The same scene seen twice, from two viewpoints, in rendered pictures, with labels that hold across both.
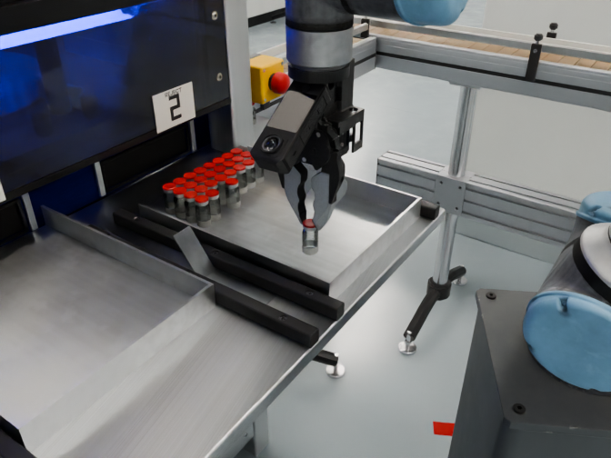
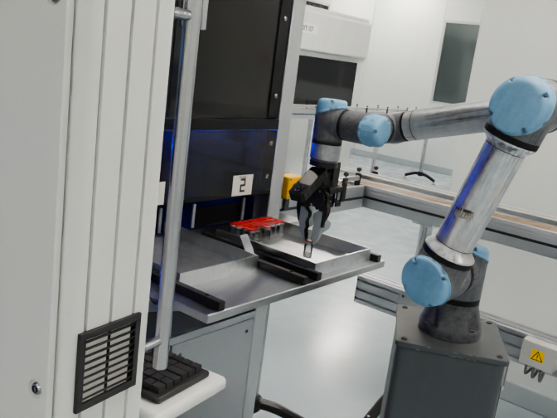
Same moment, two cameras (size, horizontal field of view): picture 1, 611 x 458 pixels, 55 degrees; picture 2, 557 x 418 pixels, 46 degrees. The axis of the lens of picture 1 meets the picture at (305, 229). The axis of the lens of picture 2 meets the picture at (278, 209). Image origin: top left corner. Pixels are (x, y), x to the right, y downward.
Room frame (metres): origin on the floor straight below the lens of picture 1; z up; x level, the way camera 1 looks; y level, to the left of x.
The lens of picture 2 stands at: (-0.99, 0.00, 1.39)
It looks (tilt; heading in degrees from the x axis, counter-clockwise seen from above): 13 degrees down; 3
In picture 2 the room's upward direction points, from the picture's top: 7 degrees clockwise
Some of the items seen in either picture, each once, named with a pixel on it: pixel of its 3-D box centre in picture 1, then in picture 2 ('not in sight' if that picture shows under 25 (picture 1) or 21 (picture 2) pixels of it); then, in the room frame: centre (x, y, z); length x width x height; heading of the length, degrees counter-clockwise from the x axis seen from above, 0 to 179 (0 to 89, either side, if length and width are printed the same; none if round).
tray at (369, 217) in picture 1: (281, 211); (293, 244); (0.77, 0.04, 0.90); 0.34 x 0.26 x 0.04; 55
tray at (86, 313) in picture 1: (36, 301); (171, 250); (0.55, 0.33, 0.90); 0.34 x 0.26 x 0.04; 56
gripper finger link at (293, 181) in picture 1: (305, 185); (309, 222); (0.68, 0.00, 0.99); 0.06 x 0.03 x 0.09; 145
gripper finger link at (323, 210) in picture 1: (333, 194); (322, 226); (0.66, -0.04, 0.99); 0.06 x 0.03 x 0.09; 145
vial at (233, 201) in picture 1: (232, 194); (266, 234); (0.81, 0.11, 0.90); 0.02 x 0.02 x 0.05
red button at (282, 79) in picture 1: (278, 83); not in sight; (1.08, 0.05, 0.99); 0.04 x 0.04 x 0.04; 56
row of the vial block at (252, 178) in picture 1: (226, 186); (263, 231); (0.83, 0.13, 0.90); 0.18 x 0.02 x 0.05; 145
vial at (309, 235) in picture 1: (310, 237); (307, 249); (0.65, -0.01, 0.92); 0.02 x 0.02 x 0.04
